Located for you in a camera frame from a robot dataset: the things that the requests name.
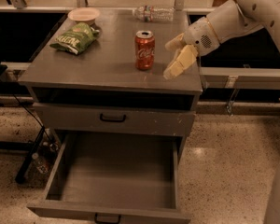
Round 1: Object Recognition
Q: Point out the black cable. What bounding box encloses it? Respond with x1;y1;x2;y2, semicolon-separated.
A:
0;72;54;142

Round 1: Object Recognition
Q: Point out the red coke can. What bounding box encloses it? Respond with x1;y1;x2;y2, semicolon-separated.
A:
134;30;155;70

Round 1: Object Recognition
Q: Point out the grey drawer cabinet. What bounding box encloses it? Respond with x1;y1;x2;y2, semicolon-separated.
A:
18;8;203;161

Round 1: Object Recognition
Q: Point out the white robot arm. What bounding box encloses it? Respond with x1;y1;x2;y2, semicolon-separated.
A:
170;0;280;224

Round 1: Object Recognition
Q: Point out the clear plastic water bottle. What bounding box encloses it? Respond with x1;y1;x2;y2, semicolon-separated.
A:
133;5;175;22

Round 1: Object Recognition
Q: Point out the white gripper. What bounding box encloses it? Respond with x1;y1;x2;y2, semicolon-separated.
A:
163;17;220;79

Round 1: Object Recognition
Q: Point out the black pole on floor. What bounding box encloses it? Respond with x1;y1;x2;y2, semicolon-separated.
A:
15;128;45;184

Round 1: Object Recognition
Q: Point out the closed grey top drawer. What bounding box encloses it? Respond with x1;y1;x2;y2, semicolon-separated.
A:
34;103;195;136

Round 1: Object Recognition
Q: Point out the green chip bag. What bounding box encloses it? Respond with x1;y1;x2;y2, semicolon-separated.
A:
50;22;100;55

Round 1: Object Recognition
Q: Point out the plastic bottle on floor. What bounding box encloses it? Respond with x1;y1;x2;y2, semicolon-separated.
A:
32;153;49;175

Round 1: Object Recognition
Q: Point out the open grey middle drawer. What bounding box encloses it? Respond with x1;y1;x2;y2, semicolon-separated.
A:
28;132;189;224

